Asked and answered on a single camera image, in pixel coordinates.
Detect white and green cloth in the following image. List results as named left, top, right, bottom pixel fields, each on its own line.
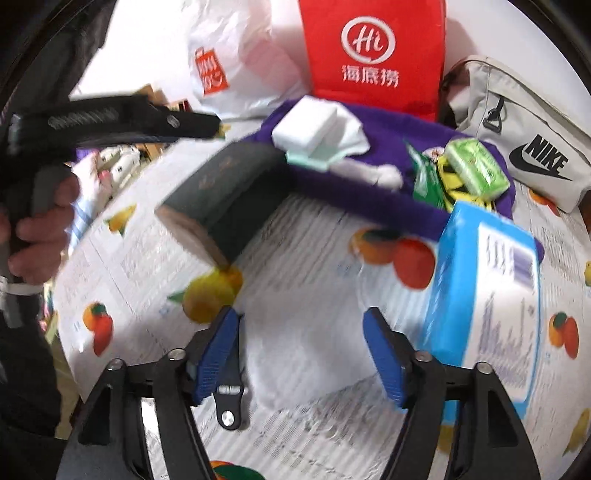
left=271, top=95, right=371, bottom=172

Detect light blue cardboard box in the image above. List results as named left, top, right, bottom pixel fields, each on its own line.
left=418, top=200, right=546, bottom=418

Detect grey waist bag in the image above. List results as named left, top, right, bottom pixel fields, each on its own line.
left=438, top=55, right=591, bottom=214

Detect red paper bag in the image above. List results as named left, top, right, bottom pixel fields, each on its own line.
left=298, top=0, right=448, bottom=121

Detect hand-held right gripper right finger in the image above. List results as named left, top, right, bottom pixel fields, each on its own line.
left=362, top=307, right=541, bottom=480

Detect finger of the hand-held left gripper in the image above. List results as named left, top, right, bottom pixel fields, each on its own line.
left=46, top=95, right=221, bottom=143

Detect yellow pouch with black straps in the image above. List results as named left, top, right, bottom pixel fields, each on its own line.
left=434, top=154, right=500, bottom=214

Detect white plastic shopping bag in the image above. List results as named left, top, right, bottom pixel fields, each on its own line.
left=187, top=0, right=315, bottom=118

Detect dark green box gold base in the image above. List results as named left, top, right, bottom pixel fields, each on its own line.
left=154, top=141, right=296, bottom=271

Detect person's left forearm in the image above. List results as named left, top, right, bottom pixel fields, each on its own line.
left=0, top=277, right=68, bottom=480

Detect person's left hand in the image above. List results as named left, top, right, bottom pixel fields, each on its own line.
left=0, top=174, right=82, bottom=283

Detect purple towel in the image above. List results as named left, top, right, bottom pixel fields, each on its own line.
left=240, top=99, right=517, bottom=241

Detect light green tissue packet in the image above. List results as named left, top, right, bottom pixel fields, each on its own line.
left=443, top=138, right=511, bottom=201

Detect fruit printed bed sheet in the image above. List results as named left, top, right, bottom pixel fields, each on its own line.
left=51, top=180, right=591, bottom=480

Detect wooden bedside furniture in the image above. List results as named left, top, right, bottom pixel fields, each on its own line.
left=134, top=83, right=194, bottom=158

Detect dark green sachet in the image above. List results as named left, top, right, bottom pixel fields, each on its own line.
left=404, top=141, right=448, bottom=210

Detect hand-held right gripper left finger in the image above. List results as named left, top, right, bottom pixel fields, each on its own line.
left=55, top=305, right=246, bottom=480

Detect white patterned containers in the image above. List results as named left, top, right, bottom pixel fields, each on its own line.
left=90, top=143, right=145, bottom=204

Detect white cotton roll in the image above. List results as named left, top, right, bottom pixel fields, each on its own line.
left=332, top=161, right=403, bottom=190

